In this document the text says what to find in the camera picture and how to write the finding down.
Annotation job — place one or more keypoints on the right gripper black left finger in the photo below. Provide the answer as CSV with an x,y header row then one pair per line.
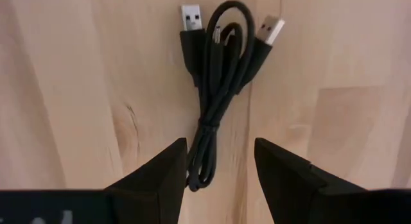
x,y
154,188

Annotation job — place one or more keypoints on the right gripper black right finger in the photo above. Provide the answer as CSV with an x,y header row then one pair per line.
x,y
289,188

